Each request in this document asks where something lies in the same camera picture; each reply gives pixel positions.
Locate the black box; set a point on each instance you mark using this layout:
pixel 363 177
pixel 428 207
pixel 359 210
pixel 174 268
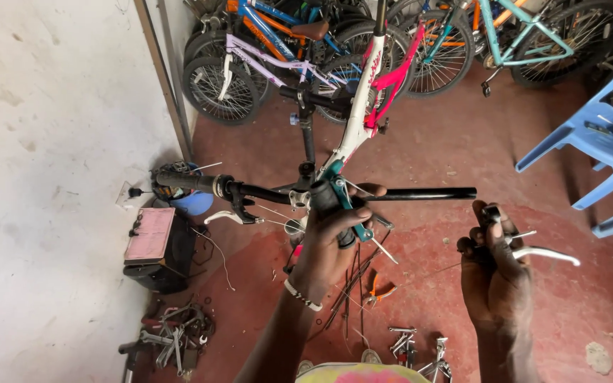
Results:
pixel 160 260

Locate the blue plastic bowl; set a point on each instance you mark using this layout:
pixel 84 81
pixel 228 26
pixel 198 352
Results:
pixel 195 203

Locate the silver brake caliper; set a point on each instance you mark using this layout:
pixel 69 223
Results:
pixel 437 361

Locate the person's right hand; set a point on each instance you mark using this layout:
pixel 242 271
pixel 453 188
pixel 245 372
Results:
pixel 495 287

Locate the person's left hand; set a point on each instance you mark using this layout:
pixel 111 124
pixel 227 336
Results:
pixel 323 250

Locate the teal folding hex key set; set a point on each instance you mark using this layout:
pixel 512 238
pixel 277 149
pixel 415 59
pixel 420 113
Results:
pixel 346 201

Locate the white and pink bicycle frame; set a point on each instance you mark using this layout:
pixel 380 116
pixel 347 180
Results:
pixel 362 101

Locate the orange and teal bicycle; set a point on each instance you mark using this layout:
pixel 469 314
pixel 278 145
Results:
pixel 439 53

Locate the lilac children's bicycle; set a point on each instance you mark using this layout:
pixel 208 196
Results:
pixel 242 72

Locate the brown door frame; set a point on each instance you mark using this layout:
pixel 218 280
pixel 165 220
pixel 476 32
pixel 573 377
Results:
pixel 164 74

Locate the light teal bicycle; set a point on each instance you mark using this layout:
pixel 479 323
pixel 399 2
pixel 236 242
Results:
pixel 546 42

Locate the blue and orange bicycle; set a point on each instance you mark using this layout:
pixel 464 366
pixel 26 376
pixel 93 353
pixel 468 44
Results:
pixel 280 32

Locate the blue plastic chair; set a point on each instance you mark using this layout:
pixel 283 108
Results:
pixel 612 138

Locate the pink book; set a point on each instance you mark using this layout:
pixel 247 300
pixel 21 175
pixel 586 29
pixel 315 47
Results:
pixel 151 234

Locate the silver hex keys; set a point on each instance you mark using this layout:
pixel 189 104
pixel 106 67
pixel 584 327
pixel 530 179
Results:
pixel 403 340

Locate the mounted silver brake lever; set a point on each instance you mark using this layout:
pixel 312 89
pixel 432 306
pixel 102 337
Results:
pixel 229 215

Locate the black charger plug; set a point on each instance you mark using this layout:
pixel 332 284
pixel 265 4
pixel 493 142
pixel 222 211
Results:
pixel 135 192

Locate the person's left fingers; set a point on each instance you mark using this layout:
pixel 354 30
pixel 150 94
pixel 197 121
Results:
pixel 365 213

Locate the pile of spanners and tools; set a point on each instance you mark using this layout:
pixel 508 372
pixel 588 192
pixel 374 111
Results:
pixel 176 338

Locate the person's shoe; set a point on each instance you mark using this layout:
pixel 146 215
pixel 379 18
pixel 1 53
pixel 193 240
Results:
pixel 304 367
pixel 371 355

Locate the person's colourful shirt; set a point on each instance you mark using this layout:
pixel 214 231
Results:
pixel 359 373

